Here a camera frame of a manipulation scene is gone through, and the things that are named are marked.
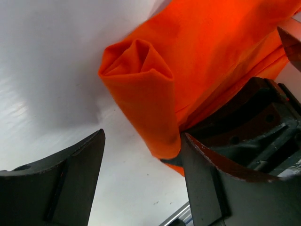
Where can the orange t-shirt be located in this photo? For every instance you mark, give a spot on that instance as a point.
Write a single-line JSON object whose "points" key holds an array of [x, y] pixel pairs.
{"points": [[186, 62]]}

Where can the aluminium front rail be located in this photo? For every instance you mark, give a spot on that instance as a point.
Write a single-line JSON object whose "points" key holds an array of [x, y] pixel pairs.
{"points": [[182, 217]]}

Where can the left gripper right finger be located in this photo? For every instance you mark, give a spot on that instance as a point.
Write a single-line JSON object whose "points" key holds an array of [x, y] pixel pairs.
{"points": [[224, 193]]}

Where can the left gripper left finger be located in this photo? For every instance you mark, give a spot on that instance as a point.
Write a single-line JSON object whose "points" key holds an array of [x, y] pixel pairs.
{"points": [[55, 191]]}

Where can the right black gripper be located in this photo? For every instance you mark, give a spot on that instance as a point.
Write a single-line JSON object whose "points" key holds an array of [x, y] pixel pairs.
{"points": [[259, 128]]}

